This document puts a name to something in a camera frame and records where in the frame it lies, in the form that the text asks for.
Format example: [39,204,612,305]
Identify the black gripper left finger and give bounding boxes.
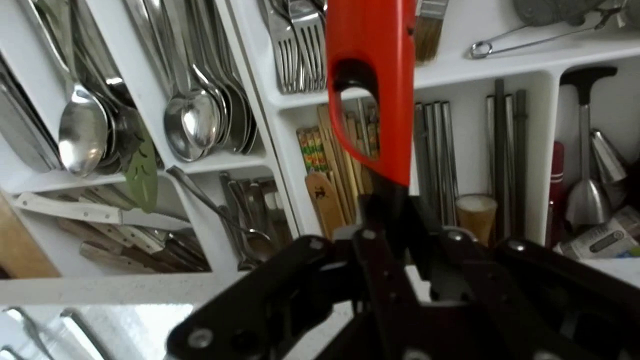
[166,187,428,360]

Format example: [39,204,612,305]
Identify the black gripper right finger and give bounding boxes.
[408,197,640,360]

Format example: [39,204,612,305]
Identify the small steel spoon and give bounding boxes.
[166,163,276,263]

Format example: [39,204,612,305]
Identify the white labelled packet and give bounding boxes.
[554,204,640,262]

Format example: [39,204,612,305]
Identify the flat wooden spatula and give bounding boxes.
[304,171,349,239]

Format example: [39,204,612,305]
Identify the cork stopper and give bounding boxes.
[453,191,500,247]

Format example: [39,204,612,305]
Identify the slim red utensil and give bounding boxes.
[544,140,567,249]

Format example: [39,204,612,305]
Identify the steel chopsticks set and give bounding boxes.
[483,76,529,244]
[414,98,459,229]

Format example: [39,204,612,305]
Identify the wooden chopsticks bundle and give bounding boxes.
[313,98,384,224]

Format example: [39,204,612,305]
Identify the silver cone pourer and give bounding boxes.
[588,126,630,210]

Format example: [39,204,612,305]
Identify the steel teaspoon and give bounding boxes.
[186,0,259,155]
[122,0,221,166]

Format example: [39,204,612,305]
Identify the green leaf shaped utensil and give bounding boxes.
[122,138,162,213]

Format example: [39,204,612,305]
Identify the steel fork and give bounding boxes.
[257,0,304,95]
[286,0,329,92]

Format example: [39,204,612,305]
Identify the white cutlery organizer tray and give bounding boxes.
[0,0,640,310]

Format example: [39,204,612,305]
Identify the large steel spoon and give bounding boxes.
[18,0,111,178]
[69,0,147,174]

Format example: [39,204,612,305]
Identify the wooden pastry brush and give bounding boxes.
[412,0,449,63]

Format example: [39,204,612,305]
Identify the grey round lid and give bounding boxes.
[510,0,603,29]

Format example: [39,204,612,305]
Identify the steel black handled bottle stopper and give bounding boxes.
[559,63,620,229]

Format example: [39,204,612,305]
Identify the brown handled knife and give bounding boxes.
[52,218,214,274]

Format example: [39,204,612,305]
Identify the white handled knife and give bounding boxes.
[7,189,196,234]

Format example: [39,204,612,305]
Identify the wire tongs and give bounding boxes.
[466,1,630,62]

